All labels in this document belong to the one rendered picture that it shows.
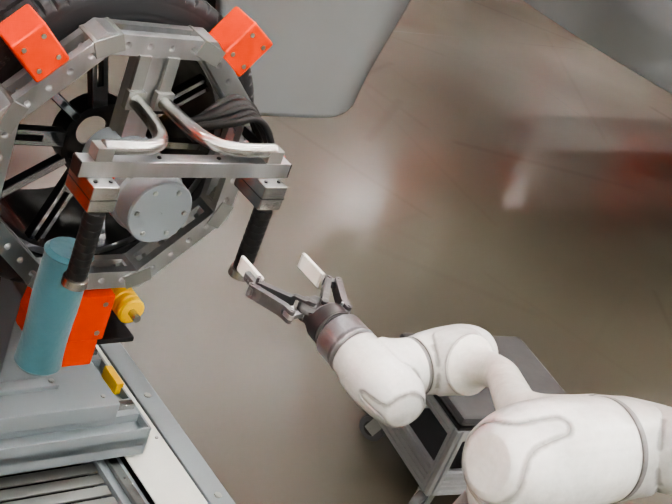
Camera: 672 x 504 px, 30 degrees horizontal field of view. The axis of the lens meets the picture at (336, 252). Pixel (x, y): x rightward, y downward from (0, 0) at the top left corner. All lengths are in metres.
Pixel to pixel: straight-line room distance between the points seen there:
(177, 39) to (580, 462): 1.13
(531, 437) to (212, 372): 2.03
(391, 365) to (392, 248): 2.39
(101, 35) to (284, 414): 1.46
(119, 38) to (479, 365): 0.82
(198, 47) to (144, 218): 0.32
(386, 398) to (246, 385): 1.44
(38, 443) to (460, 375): 1.04
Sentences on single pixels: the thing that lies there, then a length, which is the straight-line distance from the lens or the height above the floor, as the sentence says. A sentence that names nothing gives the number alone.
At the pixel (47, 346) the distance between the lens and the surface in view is 2.34.
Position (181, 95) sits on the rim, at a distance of 2.45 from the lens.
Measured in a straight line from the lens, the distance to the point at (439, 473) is 3.09.
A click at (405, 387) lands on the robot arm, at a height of 0.87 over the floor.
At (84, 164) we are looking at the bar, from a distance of 2.04.
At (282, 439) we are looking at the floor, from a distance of 3.26.
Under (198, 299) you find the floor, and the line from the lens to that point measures 3.68.
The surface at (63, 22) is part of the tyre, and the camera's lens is 2.23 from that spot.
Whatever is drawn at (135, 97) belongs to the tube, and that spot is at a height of 1.01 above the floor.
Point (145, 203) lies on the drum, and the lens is 2.21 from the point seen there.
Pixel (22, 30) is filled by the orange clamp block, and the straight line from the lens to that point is 2.13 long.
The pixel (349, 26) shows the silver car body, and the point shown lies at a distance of 3.05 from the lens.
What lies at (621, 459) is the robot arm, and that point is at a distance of 1.52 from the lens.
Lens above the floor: 1.90
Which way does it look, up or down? 27 degrees down
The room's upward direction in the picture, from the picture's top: 22 degrees clockwise
